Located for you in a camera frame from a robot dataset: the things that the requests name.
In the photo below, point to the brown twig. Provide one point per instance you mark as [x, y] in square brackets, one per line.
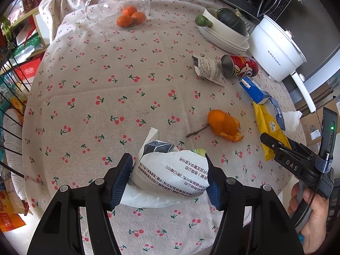
[198, 132]

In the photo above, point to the cardboard box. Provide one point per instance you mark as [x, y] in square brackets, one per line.
[324, 93]

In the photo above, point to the tangerine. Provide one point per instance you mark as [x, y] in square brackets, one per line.
[124, 21]
[128, 10]
[139, 18]

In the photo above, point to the green packet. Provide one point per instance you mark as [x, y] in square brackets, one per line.
[29, 43]

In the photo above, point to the wooden shelf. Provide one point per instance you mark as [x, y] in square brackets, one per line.
[26, 18]

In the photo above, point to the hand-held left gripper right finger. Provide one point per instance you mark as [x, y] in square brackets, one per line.
[215, 191]

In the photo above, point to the blue white carton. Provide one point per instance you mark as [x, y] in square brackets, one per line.
[256, 91]

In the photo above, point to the white printed wrapper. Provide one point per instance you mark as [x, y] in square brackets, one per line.
[170, 175]

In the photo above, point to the glass jar with oranges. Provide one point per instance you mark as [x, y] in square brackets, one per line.
[111, 2]

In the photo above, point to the orange snack bag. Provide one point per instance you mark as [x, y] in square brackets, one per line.
[10, 212]

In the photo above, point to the green plant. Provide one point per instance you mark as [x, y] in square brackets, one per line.
[6, 30]

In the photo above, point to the red snack bags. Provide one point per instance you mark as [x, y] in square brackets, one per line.
[28, 70]

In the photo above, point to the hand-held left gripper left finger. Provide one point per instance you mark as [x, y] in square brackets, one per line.
[119, 186]

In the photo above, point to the orange peel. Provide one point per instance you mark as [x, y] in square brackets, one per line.
[220, 123]

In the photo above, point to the white bowl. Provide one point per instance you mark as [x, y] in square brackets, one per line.
[220, 32]

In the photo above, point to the dark blue box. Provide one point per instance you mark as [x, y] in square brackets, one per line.
[279, 114]

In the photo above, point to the small green fruit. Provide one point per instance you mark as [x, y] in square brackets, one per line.
[203, 21]

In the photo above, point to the torn white snack wrapper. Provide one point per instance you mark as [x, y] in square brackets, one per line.
[209, 69]

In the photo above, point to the person's right hand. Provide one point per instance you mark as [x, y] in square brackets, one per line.
[316, 228]

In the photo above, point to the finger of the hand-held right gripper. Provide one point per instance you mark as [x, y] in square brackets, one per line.
[273, 143]
[294, 144]

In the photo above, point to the white electric pot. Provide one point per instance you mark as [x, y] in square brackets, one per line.
[276, 50]

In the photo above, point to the yellow packet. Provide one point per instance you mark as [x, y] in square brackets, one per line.
[265, 127]

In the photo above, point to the dark green squash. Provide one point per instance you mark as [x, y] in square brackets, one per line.
[231, 18]

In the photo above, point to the white plastic bag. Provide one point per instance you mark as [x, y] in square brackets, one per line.
[292, 118]

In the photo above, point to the red Pringles can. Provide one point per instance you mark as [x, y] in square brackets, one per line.
[241, 67]

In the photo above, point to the grey refrigerator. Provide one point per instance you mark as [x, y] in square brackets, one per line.
[324, 32]

